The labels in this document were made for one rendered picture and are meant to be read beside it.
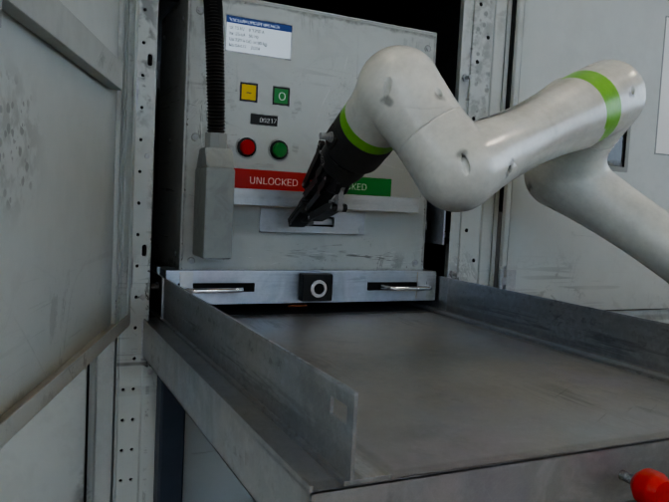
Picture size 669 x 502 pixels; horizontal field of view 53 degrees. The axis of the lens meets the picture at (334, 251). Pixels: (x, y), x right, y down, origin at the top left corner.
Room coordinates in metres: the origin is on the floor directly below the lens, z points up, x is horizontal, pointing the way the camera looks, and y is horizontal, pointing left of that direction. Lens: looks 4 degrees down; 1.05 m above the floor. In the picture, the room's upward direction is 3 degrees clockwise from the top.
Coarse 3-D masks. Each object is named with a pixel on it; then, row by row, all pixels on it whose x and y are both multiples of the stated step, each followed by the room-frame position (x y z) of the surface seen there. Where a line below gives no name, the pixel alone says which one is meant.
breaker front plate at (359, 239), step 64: (192, 0) 1.15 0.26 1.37; (192, 64) 1.15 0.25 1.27; (256, 64) 1.20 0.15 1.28; (320, 64) 1.25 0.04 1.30; (192, 128) 1.15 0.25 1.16; (256, 128) 1.20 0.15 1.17; (320, 128) 1.25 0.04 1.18; (192, 192) 1.15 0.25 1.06; (192, 256) 1.15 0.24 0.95; (256, 256) 1.20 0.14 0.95; (320, 256) 1.26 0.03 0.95; (384, 256) 1.32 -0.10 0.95
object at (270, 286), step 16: (160, 272) 1.16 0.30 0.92; (176, 272) 1.13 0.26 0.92; (208, 272) 1.15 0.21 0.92; (224, 272) 1.17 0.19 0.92; (240, 272) 1.18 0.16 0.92; (256, 272) 1.19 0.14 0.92; (272, 272) 1.20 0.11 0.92; (288, 272) 1.22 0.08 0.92; (304, 272) 1.23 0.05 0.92; (320, 272) 1.24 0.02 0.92; (336, 272) 1.26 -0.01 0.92; (352, 272) 1.27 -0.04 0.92; (368, 272) 1.29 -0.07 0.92; (384, 272) 1.30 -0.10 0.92; (400, 272) 1.32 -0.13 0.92; (416, 272) 1.34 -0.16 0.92; (432, 272) 1.35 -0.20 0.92; (256, 288) 1.19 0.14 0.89; (272, 288) 1.20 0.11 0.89; (288, 288) 1.22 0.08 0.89; (336, 288) 1.26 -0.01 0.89; (352, 288) 1.27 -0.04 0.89; (368, 288) 1.29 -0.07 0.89; (432, 288) 1.35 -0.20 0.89; (224, 304) 1.17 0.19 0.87
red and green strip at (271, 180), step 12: (240, 168) 1.19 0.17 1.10; (240, 180) 1.19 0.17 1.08; (252, 180) 1.20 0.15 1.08; (264, 180) 1.21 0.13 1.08; (276, 180) 1.22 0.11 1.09; (288, 180) 1.23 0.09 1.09; (300, 180) 1.24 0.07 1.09; (360, 180) 1.29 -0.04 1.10; (372, 180) 1.30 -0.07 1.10; (384, 180) 1.31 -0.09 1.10; (348, 192) 1.28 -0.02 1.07; (360, 192) 1.29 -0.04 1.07; (372, 192) 1.30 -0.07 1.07; (384, 192) 1.31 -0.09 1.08
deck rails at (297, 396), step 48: (480, 288) 1.24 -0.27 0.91; (192, 336) 0.91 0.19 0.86; (240, 336) 0.72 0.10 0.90; (528, 336) 1.09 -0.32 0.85; (576, 336) 1.02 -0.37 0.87; (624, 336) 0.94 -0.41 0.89; (240, 384) 0.72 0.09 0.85; (288, 384) 0.59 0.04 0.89; (336, 384) 0.51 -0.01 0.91; (288, 432) 0.58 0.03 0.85; (336, 432) 0.50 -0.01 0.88
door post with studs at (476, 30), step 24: (480, 0) 1.35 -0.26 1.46; (480, 24) 1.35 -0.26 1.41; (480, 48) 1.35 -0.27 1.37; (480, 72) 1.35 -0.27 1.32; (456, 96) 1.38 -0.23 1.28; (480, 96) 1.35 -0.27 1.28; (456, 216) 1.34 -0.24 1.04; (480, 216) 1.36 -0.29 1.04; (456, 240) 1.34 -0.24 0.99; (456, 264) 1.34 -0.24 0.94
